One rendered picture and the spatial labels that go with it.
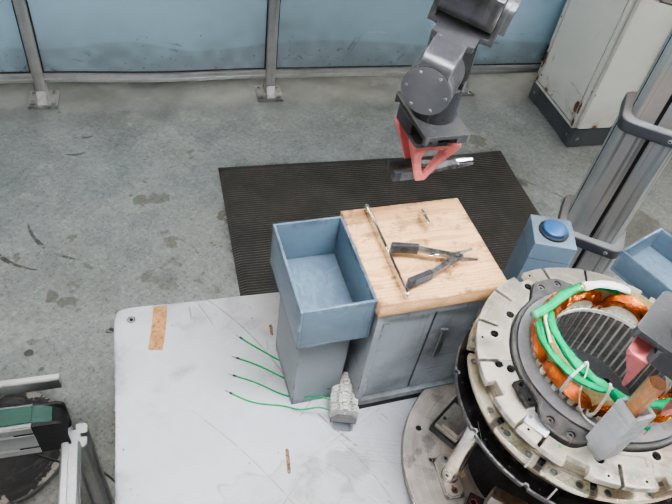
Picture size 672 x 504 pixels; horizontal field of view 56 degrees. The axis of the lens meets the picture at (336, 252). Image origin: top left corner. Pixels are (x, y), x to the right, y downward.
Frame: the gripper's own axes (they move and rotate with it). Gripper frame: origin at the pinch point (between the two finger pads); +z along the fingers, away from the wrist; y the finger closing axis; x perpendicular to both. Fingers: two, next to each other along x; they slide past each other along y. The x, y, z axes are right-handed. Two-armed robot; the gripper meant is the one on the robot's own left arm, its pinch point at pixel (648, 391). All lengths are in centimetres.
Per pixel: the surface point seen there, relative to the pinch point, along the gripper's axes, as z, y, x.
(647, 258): 20.2, -8.3, 42.3
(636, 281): 18.8, -7.3, 34.5
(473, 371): 16.0, -15.3, -0.6
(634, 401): 1.6, -0.3, -0.8
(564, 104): 116, -81, 223
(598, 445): 9.8, 0.4, -1.8
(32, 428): 49, -61, -41
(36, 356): 128, -124, -23
